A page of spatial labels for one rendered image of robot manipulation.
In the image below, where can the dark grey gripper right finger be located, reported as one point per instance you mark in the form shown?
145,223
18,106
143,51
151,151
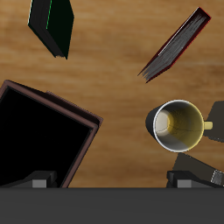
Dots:
178,176

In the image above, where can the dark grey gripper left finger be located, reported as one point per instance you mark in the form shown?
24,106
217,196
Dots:
43,176

